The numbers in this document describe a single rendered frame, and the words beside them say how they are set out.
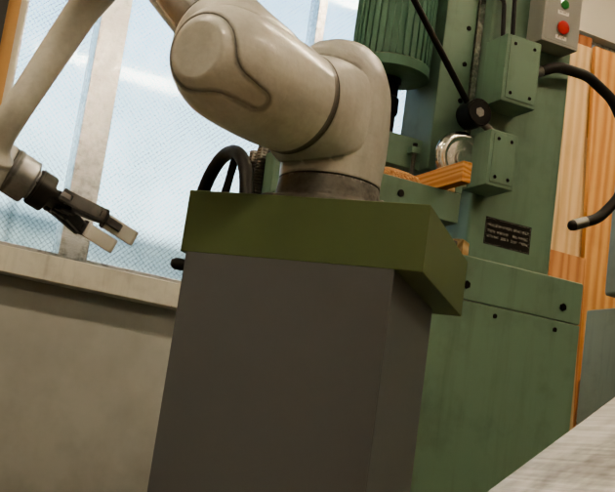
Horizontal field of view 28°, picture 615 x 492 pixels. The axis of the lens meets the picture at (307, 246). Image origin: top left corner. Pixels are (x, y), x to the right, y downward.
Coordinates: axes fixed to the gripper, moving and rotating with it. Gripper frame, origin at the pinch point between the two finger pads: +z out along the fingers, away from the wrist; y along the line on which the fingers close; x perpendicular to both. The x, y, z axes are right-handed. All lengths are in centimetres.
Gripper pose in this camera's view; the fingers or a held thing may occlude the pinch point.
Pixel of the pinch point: (119, 240)
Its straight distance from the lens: 246.9
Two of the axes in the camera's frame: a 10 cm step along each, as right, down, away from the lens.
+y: -4.4, 1.1, 8.9
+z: 7.9, 5.3, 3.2
